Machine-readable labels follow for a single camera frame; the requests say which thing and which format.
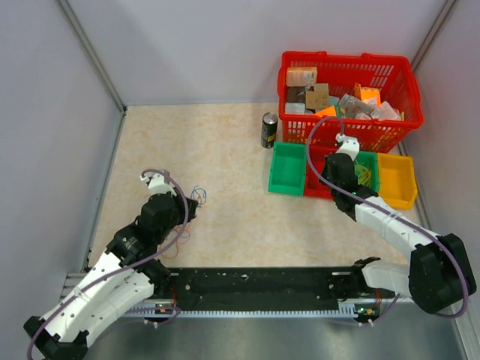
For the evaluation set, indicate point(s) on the right green bin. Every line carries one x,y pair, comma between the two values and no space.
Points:
367,170

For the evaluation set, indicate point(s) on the dark drink can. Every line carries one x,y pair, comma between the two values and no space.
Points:
269,130

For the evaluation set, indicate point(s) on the red plastic basket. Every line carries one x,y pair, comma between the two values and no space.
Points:
391,74

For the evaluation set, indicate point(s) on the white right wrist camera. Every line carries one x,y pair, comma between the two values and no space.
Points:
348,145

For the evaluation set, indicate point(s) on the brown cardboard box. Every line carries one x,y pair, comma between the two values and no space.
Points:
317,97

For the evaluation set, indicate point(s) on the orange packet in basket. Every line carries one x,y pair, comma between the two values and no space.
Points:
368,95

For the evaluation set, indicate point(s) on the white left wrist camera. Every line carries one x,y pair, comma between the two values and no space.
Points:
157,182

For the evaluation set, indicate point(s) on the orange box in basket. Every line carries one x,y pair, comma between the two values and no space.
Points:
301,76

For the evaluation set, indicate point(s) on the left green bin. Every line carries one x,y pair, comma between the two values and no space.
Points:
288,169

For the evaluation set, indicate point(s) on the yellow bin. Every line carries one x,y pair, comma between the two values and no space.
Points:
397,181

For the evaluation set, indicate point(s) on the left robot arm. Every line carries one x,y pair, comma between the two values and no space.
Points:
127,272

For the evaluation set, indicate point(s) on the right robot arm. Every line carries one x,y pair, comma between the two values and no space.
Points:
438,272

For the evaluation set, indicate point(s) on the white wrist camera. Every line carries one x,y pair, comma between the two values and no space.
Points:
157,182
348,145

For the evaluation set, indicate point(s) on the clear plastic bags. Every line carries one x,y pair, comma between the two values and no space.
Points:
351,107

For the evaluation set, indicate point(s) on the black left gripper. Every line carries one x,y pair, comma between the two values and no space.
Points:
192,205

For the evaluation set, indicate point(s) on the red bin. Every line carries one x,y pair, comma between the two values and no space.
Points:
313,187

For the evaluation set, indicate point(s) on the green bin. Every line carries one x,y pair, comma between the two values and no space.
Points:
288,169
367,170

